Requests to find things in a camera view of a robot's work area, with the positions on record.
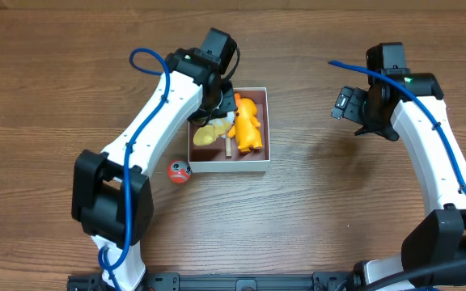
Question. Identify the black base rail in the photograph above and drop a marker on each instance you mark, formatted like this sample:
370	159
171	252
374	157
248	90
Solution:
317	281

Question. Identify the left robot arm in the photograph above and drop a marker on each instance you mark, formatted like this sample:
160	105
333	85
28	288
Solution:
112	197

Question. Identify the white plush duck toy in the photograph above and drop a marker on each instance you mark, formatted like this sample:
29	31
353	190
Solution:
216	128

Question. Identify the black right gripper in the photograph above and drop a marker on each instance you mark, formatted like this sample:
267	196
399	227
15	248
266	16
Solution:
367	111

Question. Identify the orange dog figurine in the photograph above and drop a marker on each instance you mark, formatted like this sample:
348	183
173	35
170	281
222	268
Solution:
246	127

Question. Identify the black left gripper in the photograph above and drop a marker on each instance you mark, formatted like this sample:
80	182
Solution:
215	108

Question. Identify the white box pink inside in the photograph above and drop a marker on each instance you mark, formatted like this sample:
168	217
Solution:
213	158

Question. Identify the red round face ball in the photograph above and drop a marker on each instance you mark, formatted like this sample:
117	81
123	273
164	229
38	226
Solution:
179	171

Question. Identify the small wooden rattle drum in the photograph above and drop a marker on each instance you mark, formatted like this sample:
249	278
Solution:
228	148

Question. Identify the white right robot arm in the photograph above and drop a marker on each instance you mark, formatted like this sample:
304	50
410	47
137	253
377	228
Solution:
410	107

